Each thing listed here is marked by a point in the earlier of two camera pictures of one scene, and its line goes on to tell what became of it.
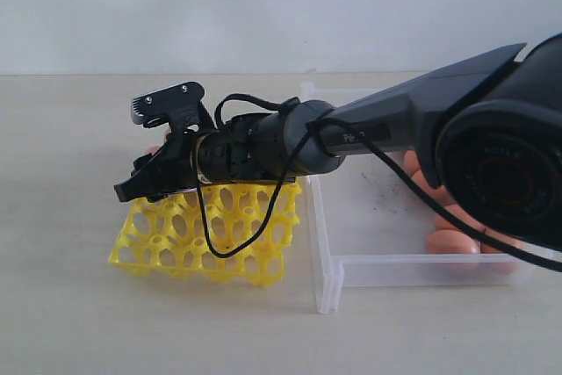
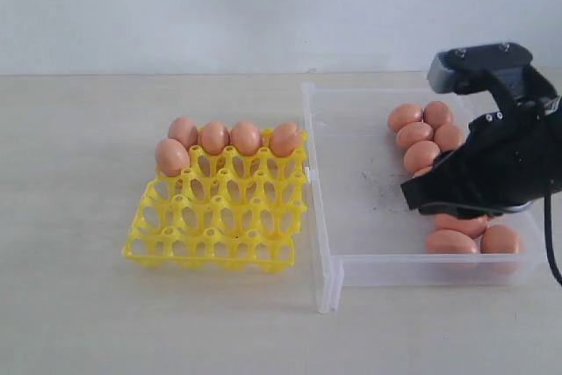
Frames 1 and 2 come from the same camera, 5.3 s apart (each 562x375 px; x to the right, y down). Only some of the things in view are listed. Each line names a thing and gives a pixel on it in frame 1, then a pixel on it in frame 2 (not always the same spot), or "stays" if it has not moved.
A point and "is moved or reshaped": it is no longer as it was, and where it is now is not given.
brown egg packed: (152, 150) is moved or reshaped
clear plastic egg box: (372, 226) stays
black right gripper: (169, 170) → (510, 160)
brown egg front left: (450, 241) stays
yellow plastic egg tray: (166, 234) is moved or reshaped
